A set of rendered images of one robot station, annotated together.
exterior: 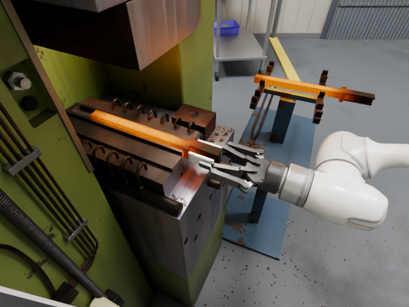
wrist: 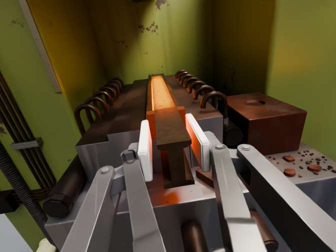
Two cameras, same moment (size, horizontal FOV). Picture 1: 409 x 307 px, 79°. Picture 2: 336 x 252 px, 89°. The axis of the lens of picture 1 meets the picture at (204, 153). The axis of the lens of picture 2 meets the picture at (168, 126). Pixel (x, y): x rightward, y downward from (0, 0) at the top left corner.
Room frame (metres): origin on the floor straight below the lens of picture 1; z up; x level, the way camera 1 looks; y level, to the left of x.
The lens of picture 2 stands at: (0.38, -0.13, 1.08)
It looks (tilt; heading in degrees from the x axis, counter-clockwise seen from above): 25 degrees down; 62
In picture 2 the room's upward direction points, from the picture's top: 8 degrees counter-clockwise
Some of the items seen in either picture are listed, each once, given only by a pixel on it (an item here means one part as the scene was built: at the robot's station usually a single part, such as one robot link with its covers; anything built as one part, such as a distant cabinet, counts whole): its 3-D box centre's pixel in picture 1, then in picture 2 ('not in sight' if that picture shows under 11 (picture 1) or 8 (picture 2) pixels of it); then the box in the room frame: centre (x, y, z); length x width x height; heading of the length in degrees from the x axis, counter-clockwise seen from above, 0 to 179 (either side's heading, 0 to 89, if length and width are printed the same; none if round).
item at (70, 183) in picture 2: (115, 181); (101, 132); (0.41, 0.24, 0.93); 0.40 x 0.03 x 0.03; 64
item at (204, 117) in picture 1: (194, 122); (253, 120); (0.64, 0.03, 0.95); 0.12 x 0.09 x 0.07; 64
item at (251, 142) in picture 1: (261, 116); not in sight; (0.96, -0.28, 0.73); 0.60 x 0.04 x 0.01; 159
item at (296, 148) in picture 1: (276, 139); not in sight; (0.81, -0.32, 0.71); 0.40 x 0.30 x 0.02; 158
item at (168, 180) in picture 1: (122, 140); (151, 104); (0.54, 0.25, 0.96); 0.42 x 0.20 x 0.09; 64
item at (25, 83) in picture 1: (25, 92); not in sight; (0.34, 0.28, 1.25); 0.03 x 0.03 x 0.07; 64
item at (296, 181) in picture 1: (293, 184); not in sight; (0.35, -0.21, 1.00); 0.09 x 0.06 x 0.09; 154
